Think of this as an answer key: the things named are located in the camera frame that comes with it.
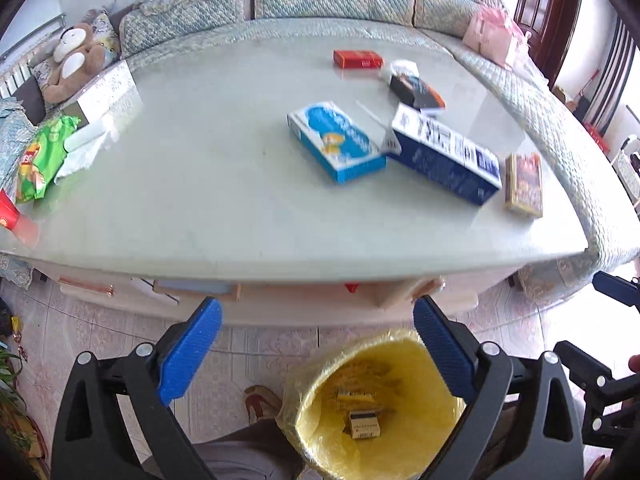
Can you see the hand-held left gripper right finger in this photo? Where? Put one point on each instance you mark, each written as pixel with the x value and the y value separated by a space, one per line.
pixel 442 350

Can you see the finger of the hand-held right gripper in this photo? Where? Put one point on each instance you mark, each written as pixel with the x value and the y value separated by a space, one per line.
pixel 614 287
pixel 585 365

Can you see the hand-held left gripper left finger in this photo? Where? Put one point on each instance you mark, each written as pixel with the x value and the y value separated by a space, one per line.
pixel 190 350

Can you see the bin with yellow bag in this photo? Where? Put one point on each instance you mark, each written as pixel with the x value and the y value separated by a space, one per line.
pixel 400 400

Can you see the dark blue white carton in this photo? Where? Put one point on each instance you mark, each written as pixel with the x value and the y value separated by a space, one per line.
pixel 440 160

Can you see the light blue cardboard box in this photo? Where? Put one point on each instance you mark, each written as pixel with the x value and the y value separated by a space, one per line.
pixel 330 135

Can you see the black orange cigarette pack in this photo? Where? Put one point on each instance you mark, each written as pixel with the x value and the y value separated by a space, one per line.
pixel 415 91

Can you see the person's right hand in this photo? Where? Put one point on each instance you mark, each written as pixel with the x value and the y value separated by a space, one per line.
pixel 635 363

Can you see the person's shoe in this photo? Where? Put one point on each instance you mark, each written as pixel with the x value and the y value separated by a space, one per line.
pixel 260 402

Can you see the small tan cigarette pack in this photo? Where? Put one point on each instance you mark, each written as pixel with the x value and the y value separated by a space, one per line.
pixel 365 424

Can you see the white coffee table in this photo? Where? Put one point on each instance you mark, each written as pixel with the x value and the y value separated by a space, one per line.
pixel 300 305

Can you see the gold red cigarette pack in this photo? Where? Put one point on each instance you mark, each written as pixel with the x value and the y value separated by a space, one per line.
pixel 523 185

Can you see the green potted plant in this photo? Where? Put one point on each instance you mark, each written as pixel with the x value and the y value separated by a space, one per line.
pixel 7 375

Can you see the red packet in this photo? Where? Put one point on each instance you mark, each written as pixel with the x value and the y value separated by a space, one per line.
pixel 7 210

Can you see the green chip bag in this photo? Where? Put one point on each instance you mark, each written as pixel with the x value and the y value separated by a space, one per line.
pixel 45 155

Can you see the silver patterned box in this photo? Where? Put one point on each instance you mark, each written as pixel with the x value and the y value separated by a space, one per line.
pixel 105 90

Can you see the pink plastic bag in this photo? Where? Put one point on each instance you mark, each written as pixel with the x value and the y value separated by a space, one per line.
pixel 487 35

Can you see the dark wooden door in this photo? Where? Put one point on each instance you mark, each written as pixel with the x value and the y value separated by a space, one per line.
pixel 545 5

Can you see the brown teddy bear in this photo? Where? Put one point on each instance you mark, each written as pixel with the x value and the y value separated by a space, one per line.
pixel 65 70

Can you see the white radiator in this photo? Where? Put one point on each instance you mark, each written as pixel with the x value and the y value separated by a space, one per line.
pixel 12 82

